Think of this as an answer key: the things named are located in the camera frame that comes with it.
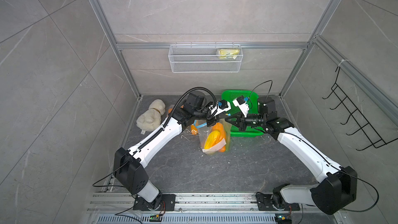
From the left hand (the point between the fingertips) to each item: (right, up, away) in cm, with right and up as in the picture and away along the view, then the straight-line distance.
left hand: (227, 111), depth 71 cm
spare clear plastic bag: (+2, -17, +15) cm, 23 cm away
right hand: (+1, -4, +2) cm, 4 cm away
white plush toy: (-43, -5, +19) cm, 48 cm away
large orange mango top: (-3, -8, +11) cm, 14 cm away
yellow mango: (-7, -13, +4) cm, 15 cm away
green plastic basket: (+8, +11, +43) cm, 45 cm away
